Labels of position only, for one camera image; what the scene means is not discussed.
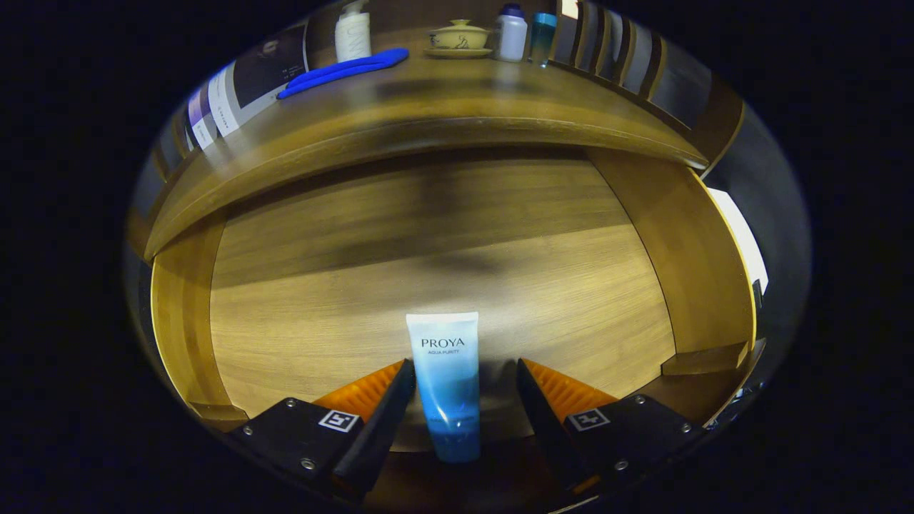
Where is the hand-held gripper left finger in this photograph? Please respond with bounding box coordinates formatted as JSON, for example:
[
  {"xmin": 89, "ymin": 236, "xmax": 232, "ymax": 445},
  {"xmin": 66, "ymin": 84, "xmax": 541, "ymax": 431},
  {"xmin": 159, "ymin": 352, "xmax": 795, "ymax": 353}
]
[{"xmin": 227, "ymin": 358, "xmax": 417, "ymax": 500}]

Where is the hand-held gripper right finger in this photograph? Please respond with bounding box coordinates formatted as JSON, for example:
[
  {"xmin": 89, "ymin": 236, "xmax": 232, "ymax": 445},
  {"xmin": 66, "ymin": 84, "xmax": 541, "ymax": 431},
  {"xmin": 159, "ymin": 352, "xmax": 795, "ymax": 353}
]
[{"xmin": 516, "ymin": 358, "xmax": 708, "ymax": 500}]

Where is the blue cosmetic tube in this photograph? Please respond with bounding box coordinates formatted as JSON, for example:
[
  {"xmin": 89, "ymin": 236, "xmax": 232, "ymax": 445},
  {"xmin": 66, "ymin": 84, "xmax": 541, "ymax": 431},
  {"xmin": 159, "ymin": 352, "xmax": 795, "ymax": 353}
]
[{"xmin": 406, "ymin": 312, "xmax": 481, "ymax": 463}]

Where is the wooden countertop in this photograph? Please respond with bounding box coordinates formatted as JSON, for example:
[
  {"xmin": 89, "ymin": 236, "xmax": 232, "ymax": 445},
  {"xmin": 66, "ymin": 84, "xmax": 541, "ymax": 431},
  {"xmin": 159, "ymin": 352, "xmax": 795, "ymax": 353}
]
[{"xmin": 143, "ymin": 29, "xmax": 708, "ymax": 261}]

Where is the white grey box unit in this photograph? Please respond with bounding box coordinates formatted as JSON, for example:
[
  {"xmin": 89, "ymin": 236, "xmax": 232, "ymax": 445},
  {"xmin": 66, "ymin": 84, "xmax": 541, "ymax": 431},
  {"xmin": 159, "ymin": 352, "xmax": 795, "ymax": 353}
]
[{"xmin": 707, "ymin": 187, "xmax": 770, "ymax": 295}]

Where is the black backdrop cloth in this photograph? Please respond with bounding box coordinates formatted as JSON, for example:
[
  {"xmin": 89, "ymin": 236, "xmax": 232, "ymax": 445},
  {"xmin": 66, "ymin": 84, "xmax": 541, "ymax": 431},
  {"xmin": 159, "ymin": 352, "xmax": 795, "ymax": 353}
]
[{"xmin": 703, "ymin": 104, "xmax": 813, "ymax": 343}]

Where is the thin purple book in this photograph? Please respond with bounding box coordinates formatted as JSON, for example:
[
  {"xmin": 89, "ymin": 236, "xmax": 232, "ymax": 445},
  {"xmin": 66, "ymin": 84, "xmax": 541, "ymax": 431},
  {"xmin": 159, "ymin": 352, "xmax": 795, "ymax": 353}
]
[{"xmin": 186, "ymin": 82, "xmax": 219, "ymax": 151}]

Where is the folded blue cloth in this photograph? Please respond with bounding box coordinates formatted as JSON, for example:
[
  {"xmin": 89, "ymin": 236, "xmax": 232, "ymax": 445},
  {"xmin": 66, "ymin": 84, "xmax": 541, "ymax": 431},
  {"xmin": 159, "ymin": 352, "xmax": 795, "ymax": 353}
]
[{"xmin": 277, "ymin": 48, "xmax": 410, "ymax": 100}]

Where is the thick white book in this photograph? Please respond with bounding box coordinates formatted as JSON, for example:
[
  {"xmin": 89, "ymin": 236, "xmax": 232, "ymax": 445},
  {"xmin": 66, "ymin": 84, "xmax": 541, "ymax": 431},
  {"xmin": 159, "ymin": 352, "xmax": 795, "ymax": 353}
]
[{"xmin": 207, "ymin": 25, "xmax": 309, "ymax": 138}]

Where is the clear teal bottle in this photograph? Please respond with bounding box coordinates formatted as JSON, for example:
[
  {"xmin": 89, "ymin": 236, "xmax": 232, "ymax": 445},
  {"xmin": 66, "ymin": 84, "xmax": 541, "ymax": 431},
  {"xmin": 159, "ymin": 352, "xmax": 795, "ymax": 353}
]
[{"xmin": 529, "ymin": 12, "xmax": 558, "ymax": 67}]

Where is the white pump bottle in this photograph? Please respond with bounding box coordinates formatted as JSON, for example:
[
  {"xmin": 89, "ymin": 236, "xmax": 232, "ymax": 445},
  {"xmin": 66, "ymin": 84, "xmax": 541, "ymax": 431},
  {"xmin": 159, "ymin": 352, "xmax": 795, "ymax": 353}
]
[{"xmin": 334, "ymin": 0, "xmax": 372, "ymax": 63}]

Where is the white bottle with blue cap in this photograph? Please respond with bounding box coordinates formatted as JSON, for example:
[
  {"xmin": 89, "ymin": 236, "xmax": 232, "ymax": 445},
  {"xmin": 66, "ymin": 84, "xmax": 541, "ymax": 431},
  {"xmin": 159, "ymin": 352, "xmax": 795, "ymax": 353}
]
[{"xmin": 496, "ymin": 4, "xmax": 528, "ymax": 62}]

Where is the yellow lidded tea cup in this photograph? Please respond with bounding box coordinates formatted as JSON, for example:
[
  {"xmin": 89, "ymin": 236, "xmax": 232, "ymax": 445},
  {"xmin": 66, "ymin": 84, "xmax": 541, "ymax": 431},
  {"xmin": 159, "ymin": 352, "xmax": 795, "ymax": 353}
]
[{"xmin": 424, "ymin": 19, "xmax": 494, "ymax": 59}]

